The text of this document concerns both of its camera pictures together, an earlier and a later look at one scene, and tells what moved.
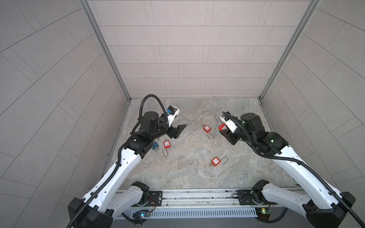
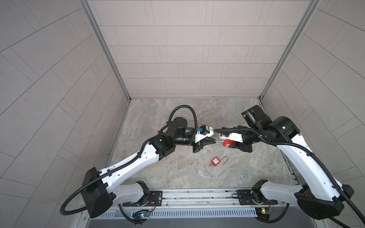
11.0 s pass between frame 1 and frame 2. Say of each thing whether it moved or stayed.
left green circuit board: stayed
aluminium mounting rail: stayed
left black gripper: moved
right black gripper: moved
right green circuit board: stayed
